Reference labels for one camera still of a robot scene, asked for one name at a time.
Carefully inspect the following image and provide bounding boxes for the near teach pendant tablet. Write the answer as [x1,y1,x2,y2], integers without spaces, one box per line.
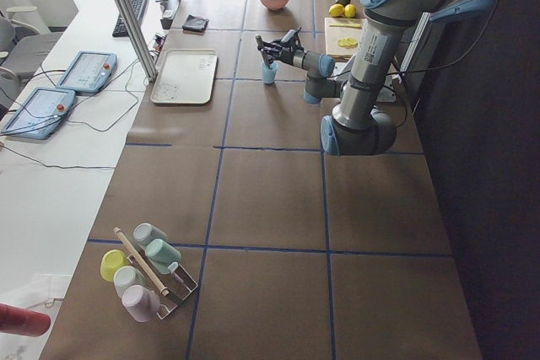
[1,88,77,140]

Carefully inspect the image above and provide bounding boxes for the yellow lemon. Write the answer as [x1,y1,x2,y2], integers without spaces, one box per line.
[343,3,357,19]
[328,3,345,18]

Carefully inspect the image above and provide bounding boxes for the wooden cutting board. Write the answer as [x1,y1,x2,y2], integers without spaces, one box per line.
[324,17,365,60]

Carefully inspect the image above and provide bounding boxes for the yellow cup on rack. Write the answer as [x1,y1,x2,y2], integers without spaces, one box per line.
[100,250,129,282]

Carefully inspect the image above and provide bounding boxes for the white wire cup rack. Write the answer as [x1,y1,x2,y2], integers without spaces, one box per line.
[127,254,198,320]

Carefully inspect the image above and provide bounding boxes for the steel muddler with black tip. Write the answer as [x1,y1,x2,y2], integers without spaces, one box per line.
[256,35,273,68]

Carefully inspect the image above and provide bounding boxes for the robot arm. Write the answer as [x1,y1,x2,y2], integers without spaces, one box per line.
[256,0,494,156]

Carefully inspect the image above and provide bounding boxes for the aluminium frame post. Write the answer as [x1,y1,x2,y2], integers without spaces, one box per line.
[115,0,158,83]

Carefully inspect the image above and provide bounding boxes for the red bottle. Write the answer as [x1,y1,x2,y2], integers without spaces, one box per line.
[1,304,51,337]

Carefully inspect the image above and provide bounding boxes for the grey folded cloth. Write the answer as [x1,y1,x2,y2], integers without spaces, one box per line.
[181,14,209,33]

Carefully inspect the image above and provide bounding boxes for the pink cup on rack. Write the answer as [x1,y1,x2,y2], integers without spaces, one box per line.
[121,285,160,322]

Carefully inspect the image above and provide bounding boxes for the wooden stick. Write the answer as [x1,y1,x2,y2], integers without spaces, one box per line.
[113,227,169,297]

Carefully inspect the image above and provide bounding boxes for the cream bear serving tray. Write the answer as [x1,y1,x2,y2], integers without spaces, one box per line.
[150,49,218,105]

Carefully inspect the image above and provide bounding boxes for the light blue paper cup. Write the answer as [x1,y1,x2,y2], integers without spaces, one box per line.
[261,62,278,84]

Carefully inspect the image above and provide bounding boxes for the lemon slices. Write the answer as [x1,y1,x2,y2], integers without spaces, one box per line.
[337,37,358,49]

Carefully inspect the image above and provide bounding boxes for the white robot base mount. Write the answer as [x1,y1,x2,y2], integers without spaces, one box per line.
[332,60,400,104]

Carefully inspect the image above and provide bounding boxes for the yellow plastic knife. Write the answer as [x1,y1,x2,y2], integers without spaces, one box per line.
[328,24,363,30]

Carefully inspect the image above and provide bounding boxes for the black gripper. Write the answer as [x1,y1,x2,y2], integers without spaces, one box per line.
[257,40,295,65]

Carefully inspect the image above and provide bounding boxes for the green cup on rack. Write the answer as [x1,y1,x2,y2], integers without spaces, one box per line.
[145,239,181,272]

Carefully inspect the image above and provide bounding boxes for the far teach pendant tablet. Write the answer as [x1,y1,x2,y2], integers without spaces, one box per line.
[57,51,117,94]

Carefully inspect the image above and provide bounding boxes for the teach pendant tablet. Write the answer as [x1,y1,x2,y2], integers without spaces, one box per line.
[1,88,77,140]
[57,51,117,94]

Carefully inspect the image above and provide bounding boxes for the black keyboard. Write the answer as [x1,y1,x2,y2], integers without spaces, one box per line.
[111,0,149,38]

